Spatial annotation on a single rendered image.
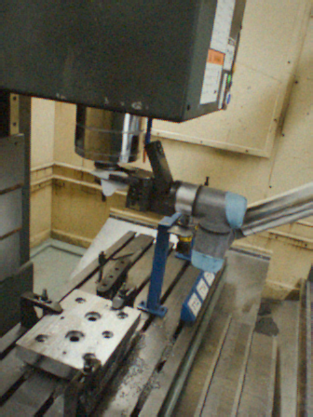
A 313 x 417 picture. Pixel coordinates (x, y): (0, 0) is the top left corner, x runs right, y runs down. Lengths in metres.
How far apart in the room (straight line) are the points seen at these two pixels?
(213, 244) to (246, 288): 1.02
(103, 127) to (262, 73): 1.11
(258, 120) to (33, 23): 1.20
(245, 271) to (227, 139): 0.64
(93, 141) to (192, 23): 0.31
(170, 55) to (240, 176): 1.23
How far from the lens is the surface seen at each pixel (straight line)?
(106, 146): 0.85
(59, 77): 0.83
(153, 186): 0.89
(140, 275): 1.55
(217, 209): 0.84
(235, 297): 1.84
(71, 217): 2.31
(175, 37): 0.73
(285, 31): 1.83
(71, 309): 1.18
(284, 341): 1.81
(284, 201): 0.94
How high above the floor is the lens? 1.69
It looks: 22 degrees down
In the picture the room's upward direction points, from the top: 8 degrees clockwise
